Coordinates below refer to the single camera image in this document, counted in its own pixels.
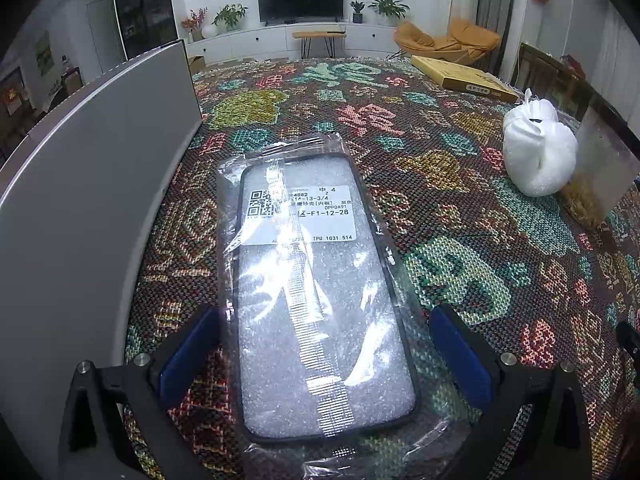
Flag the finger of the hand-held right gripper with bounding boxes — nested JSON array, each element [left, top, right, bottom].
[[615, 320, 640, 368]]

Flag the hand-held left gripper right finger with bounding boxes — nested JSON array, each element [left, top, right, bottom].
[[429, 304, 596, 480]]

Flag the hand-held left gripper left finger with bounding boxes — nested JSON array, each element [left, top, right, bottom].
[[59, 304, 223, 480]]

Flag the phone case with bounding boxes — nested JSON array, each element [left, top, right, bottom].
[[215, 132, 473, 461]]

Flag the grey sofa backrest panel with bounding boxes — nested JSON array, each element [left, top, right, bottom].
[[0, 39, 203, 431]]

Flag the patterned woven blanket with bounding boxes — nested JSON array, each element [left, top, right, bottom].
[[122, 57, 640, 480]]

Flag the clear jar with black lid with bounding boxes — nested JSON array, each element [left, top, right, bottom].
[[560, 85, 640, 233]]

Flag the white plush bag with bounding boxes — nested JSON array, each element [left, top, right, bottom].
[[502, 88, 580, 197]]

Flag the yellow flat box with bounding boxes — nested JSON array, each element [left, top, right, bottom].
[[410, 55, 521, 102]]

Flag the dark wooden bench table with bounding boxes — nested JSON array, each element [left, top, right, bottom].
[[515, 42, 586, 121]]

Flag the white curtain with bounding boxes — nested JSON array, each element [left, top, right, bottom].
[[595, 0, 640, 126]]

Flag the white television cabinet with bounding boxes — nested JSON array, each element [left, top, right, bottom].
[[186, 22, 401, 66]]

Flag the orange rocking chair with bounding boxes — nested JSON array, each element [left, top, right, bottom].
[[394, 17, 501, 67]]

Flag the red flowers in vase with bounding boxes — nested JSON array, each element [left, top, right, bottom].
[[181, 7, 208, 43]]

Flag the large leafy potted plant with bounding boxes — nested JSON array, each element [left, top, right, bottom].
[[212, 4, 249, 33]]

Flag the small wooden table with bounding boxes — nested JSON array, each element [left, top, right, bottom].
[[292, 30, 347, 60]]

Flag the grey curtain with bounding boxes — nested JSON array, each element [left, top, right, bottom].
[[475, 0, 518, 68]]

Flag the dark glass display cabinet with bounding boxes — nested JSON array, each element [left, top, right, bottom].
[[111, 0, 182, 61]]

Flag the wide green potted plant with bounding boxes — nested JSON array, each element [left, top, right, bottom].
[[367, 0, 411, 22]]

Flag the black television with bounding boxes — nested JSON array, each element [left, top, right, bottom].
[[257, 0, 345, 27]]

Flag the framed wall picture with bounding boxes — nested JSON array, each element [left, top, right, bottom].
[[34, 30, 56, 78]]

